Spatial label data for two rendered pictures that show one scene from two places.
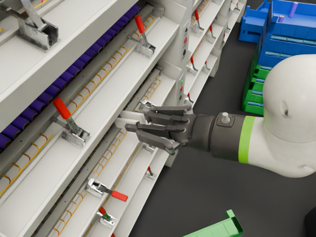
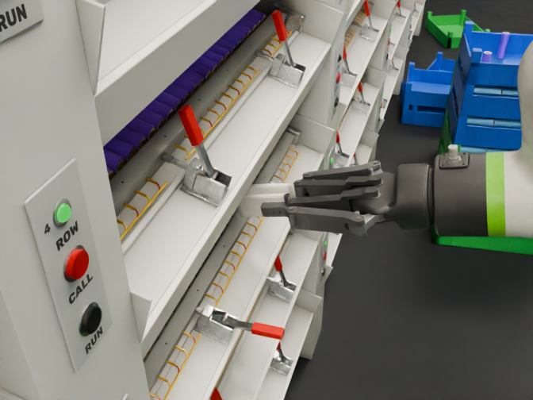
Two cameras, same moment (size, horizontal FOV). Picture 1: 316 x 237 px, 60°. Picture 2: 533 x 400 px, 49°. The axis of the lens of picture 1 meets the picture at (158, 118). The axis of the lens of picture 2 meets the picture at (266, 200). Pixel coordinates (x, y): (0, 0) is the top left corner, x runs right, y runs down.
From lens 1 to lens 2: 0.23 m
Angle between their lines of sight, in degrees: 14
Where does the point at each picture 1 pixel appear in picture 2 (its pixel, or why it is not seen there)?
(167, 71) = (308, 137)
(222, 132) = (452, 178)
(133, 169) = not seen: hidden behind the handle
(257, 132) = (514, 167)
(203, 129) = (416, 182)
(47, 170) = (167, 235)
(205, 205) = not seen: outside the picture
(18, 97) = (178, 48)
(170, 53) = (313, 101)
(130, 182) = (256, 355)
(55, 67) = (210, 27)
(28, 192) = (144, 264)
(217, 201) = not seen: outside the picture
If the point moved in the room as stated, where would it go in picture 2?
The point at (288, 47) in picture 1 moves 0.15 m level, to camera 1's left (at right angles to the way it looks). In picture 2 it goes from (508, 106) to (445, 109)
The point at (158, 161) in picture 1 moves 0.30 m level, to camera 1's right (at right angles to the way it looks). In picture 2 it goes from (292, 336) to (439, 323)
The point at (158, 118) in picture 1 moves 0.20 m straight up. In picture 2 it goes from (323, 187) to (334, 27)
